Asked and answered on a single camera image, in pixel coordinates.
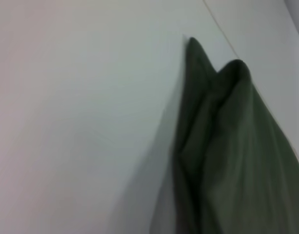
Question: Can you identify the dark green t-shirt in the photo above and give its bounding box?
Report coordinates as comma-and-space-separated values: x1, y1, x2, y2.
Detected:
149, 36, 299, 234

